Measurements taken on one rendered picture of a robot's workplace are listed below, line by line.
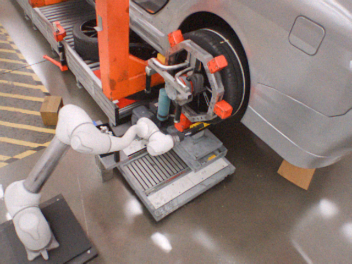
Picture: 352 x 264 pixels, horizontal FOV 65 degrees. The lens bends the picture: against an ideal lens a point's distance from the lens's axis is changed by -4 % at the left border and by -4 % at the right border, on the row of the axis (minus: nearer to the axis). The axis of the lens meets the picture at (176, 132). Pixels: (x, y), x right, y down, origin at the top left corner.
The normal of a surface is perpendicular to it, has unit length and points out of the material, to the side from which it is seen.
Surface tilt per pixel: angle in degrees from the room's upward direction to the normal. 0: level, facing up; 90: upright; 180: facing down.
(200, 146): 0
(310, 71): 90
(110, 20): 90
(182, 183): 0
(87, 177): 0
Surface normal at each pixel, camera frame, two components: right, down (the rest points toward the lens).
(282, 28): -0.79, 0.37
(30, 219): 0.21, -0.59
